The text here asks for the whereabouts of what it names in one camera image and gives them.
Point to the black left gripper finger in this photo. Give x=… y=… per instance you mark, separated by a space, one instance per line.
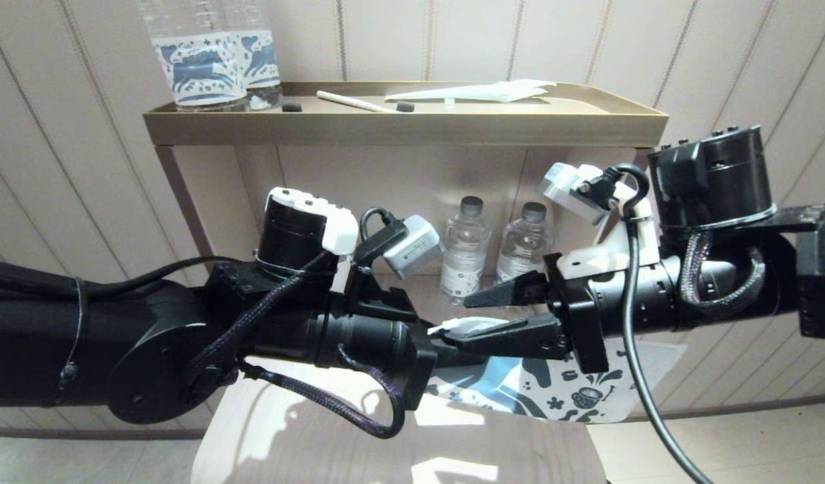
x=456 y=356

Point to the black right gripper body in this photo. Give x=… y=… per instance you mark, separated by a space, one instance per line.
x=583 y=323

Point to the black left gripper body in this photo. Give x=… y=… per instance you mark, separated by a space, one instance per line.
x=419 y=376

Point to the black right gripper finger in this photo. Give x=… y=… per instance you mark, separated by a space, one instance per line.
x=513 y=339
x=513 y=292

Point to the white bag with horse print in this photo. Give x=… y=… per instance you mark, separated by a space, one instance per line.
x=520 y=390

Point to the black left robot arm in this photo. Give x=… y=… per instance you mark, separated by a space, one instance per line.
x=116 y=343

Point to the small clear water bottle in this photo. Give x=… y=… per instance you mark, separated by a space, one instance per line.
x=464 y=255
x=523 y=242

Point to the beige open shelf unit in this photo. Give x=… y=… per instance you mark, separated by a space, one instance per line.
x=399 y=128

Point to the white packet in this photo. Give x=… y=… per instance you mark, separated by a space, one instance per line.
x=479 y=92

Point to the small black cap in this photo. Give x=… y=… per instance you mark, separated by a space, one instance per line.
x=405 y=107
x=292 y=107

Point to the white stick toothbrush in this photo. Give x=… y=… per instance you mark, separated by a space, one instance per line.
x=351 y=101

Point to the large blue-label water bottle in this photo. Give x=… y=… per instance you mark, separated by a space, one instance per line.
x=197 y=67
x=264 y=60

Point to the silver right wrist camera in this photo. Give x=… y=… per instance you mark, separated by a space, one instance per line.
x=607 y=255

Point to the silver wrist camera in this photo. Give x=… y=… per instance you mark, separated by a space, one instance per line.
x=415 y=249
x=607 y=255

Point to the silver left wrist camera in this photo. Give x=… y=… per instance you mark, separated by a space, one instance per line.
x=415 y=249

